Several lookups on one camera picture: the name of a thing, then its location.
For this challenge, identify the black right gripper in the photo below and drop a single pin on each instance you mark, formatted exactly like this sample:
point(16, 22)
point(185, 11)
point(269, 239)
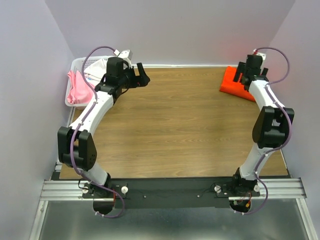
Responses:
point(239, 70)

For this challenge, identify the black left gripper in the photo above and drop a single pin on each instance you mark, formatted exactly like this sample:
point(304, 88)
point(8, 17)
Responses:
point(141, 80)

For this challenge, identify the orange t shirt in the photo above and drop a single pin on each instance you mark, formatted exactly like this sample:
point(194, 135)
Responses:
point(231, 87)

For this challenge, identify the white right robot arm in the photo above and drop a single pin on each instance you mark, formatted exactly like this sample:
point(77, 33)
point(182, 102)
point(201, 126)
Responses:
point(272, 129)

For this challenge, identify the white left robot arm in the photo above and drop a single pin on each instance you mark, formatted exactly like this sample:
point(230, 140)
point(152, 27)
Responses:
point(76, 147)

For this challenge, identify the white t shirt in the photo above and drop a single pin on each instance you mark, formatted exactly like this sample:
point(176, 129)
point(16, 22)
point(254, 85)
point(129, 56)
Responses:
point(94, 72)

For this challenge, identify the pink t shirt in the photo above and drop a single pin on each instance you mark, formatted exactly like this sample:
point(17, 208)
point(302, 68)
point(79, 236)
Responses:
point(79, 92)

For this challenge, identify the white plastic laundry basket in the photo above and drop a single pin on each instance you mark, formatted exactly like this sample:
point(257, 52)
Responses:
point(77, 65)

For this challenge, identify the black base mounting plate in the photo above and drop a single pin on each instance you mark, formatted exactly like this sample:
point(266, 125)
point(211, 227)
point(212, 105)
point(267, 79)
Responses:
point(168, 193)

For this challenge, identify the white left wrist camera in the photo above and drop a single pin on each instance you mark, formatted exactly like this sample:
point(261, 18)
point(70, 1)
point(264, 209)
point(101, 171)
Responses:
point(126, 55)

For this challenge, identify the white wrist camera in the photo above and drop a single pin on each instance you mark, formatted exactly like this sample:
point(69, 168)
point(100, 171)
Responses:
point(126, 55)
point(261, 54)

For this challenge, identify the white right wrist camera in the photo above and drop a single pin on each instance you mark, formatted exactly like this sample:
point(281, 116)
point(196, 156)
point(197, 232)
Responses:
point(261, 54)

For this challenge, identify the aluminium frame rail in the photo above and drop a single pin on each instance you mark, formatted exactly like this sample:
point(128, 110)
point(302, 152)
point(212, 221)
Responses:
point(173, 209)

